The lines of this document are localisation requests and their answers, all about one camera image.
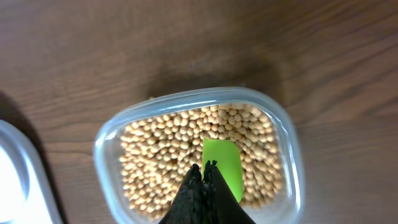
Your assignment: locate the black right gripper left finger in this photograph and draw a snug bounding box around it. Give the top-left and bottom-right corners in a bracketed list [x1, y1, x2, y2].
[159, 164, 203, 224]

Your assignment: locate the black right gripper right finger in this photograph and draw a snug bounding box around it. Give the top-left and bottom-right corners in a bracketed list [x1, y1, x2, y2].
[203, 160, 255, 224]

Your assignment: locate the green plastic measuring scoop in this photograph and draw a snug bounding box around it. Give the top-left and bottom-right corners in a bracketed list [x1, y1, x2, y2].
[201, 138, 244, 202]

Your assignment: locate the white digital kitchen scale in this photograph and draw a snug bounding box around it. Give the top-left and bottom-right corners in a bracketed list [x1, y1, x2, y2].
[1, 120, 65, 224]

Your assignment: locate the pile of soybeans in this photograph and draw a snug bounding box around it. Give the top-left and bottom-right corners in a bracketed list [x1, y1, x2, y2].
[119, 103, 284, 220]

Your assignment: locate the clear plastic container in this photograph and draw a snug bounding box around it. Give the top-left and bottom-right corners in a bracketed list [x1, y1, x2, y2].
[93, 87, 305, 223]

